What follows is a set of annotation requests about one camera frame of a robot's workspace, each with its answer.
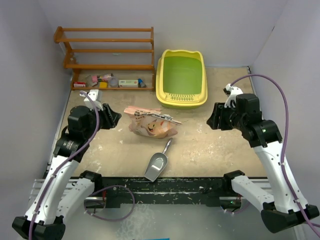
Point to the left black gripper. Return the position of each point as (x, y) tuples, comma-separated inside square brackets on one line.
[(110, 118)]

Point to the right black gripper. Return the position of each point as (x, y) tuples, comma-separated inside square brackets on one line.
[(219, 111)]

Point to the pink cat litter bag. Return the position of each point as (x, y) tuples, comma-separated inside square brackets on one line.
[(149, 126)]

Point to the metal bag clip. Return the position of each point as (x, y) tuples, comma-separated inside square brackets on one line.
[(165, 117)]

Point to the silver metal scoop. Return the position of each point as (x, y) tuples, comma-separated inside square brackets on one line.
[(157, 163)]

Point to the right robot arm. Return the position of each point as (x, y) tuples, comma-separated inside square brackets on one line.
[(285, 207)]

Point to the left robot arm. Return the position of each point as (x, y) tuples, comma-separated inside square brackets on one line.
[(53, 207)]

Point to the pale green long box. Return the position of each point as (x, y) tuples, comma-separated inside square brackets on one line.
[(128, 83)]

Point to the red white small box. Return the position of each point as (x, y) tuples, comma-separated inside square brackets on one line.
[(79, 84)]

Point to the yellow green litter box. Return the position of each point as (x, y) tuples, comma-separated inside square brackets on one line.
[(181, 80)]

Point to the yellow small block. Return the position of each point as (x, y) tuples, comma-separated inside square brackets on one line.
[(103, 85)]

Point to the clear plastic cup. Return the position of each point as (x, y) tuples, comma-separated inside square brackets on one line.
[(113, 82)]

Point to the pink small package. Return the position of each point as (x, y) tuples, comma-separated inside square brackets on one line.
[(94, 79)]

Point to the blue grey bottle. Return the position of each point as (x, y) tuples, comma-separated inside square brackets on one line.
[(141, 84)]

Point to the brown wooden shelf rack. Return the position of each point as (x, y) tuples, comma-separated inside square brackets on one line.
[(70, 61)]

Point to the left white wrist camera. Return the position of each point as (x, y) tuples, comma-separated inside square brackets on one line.
[(95, 95)]

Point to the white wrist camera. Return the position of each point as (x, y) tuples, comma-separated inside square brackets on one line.
[(231, 92), (95, 95)]

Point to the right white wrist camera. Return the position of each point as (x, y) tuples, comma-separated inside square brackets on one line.
[(231, 92)]

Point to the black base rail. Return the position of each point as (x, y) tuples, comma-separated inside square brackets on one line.
[(207, 191)]

